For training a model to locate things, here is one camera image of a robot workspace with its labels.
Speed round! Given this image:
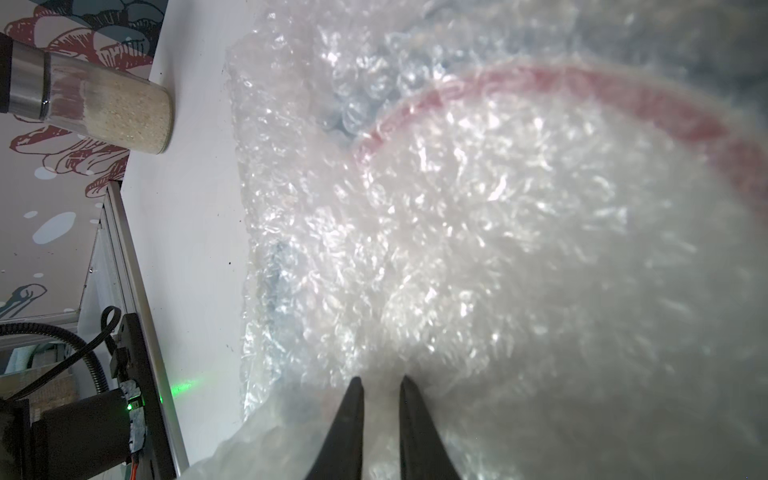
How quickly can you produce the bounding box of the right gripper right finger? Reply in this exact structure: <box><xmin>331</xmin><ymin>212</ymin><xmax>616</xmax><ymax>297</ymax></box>
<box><xmin>399</xmin><ymin>376</ymin><xmax>460</xmax><ymax>480</ymax></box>

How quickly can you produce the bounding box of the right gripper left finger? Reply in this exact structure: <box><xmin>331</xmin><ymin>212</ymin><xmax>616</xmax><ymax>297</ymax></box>
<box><xmin>305</xmin><ymin>377</ymin><xmax>365</xmax><ymax>480</ymax></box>

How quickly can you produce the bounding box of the white plate dark rim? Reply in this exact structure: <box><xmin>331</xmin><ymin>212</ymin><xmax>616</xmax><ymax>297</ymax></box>
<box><xmin>263</xmin><ymin>53</ymin><xmax>768</xmax><ymax>373</ymax></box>

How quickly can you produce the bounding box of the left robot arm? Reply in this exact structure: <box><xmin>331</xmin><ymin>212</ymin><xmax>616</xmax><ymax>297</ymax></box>
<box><xmin>1</xmin><ymin>389</ymin><xmax>146</xmax><ymax>479</ymax></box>

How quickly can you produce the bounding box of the shaker jar black lid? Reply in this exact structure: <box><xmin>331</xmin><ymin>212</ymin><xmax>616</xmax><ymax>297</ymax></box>
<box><xmin>1</xmin><ymin>34</ymin><xmax>174</xmax><ymax>154</ymax></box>

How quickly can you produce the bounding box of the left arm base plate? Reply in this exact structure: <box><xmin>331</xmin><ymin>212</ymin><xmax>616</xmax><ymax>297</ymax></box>
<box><xmin>110</xmin><ymin>313</ymin><xmax>178</xmax><ymax>479</ymax></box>

